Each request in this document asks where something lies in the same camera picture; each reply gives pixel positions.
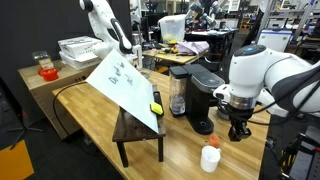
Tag small orange cup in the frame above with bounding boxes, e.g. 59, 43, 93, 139
209, 134, 220, 147

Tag white plastic cup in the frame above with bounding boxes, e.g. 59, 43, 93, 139
200, 146, 221, 173

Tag black table cable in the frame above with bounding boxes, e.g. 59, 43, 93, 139
52, 80, 88, 138

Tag orange red bowl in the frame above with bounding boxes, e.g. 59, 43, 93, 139
38, 68, 58, 81

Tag dark wooden small stand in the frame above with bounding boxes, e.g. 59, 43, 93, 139
111, 84, 167, 169

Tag clear plastic storage bin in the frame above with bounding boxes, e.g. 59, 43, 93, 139
158, 14, 185, 44

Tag stacked white boxes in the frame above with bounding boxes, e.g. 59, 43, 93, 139
58, 36, 101, 70

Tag yellow sponge eraser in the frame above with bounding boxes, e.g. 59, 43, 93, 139
150, 102, 164, 116

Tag white whiteboard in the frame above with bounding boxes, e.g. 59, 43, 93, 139
86, 50, 159, 133

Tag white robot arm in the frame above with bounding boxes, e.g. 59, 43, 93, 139
213, 44, 320, 141

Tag background wooden table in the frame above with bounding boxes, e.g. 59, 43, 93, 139
142, 50, 208, 64

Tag cardboard box cabinet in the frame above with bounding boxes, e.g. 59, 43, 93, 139
18, 60, 96, 140

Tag orange floor mat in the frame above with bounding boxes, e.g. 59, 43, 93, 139
0, 140, 34, 180

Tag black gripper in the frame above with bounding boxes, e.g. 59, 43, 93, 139
227, 106, 253, 141

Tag small black bottle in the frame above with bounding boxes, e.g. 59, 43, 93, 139
229, 130, 251, 142

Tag black coffee machine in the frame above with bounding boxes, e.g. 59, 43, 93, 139
169, 64, 225, 135

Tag crumpled pink cloth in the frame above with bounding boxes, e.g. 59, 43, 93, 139
176, 41, 209, 54

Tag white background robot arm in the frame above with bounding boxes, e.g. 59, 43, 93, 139
79, 0, 143, 69

